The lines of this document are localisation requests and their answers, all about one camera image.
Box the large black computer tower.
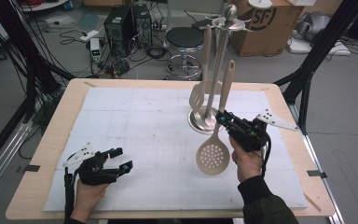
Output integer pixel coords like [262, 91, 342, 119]
[103, 5, 138, 59]

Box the person's left hand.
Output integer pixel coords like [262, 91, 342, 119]
[69, 180, 110, 222]

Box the grey bag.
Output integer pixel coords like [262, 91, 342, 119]
[295, 11, 332, 43]

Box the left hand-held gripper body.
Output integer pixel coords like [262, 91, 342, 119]
[62, 142, 119, 187]

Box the beige solid spatula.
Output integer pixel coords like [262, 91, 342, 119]
[203, 27, 229, 95]

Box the hand-held gripper cable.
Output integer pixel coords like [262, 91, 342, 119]
[259, 136, 273, 178]
[63, 169, 76, 220]

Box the right hand-held gripper cable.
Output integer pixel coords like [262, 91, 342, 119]
[259, 136, 273, 178]

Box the small white power strip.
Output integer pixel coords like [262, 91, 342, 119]
[79, 29, 101, 42]

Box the steel utensil rack stand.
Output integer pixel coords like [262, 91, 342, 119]
[187, 4, 255, 135]

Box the long white power strip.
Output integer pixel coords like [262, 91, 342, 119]
[287, 36, 352, 57]

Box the black tape piece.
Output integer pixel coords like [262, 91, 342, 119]
[307, 170, 328, 179]
[16, 164, 41, 175]

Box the left hand-held gripper cable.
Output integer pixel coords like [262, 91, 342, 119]
[63, 169, 76, 220]

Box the brown tape strip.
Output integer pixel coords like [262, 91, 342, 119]
[302, 192, 322, 213]

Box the black round stool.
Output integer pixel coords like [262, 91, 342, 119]
[164, 26, 206, 81]

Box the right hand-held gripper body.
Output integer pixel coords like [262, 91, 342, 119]
[227, 108, 299, 153]

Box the black metal frame stand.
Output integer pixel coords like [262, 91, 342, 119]
[0, 0, 76, 122]
[273, 0, 358, 136]

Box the cardboard box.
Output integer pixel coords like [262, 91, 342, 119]
[229, 0, 306, 58]

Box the beige slotted spatula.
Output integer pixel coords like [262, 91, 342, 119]
[188, 23, 213, 115]

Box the white round disc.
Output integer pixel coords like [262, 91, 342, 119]
[248, 0, 273, 9]

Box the beige perforated skimmer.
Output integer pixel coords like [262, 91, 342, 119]
[195, 59, 236, 176]

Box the white bench power supply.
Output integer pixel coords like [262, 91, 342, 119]
[89, 37, 103, 63]

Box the aluminium rail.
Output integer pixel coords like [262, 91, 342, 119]
[0, 119, 34, 203]
[288, 104, 346, 224]

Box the slim black computer tower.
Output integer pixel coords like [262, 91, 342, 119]
[131, 3, 153, 48]

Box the person's right hand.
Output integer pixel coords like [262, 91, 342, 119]
[229, 137, 264, 184]

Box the white grid mat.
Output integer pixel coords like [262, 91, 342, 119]
[43, 86, 310, 213]

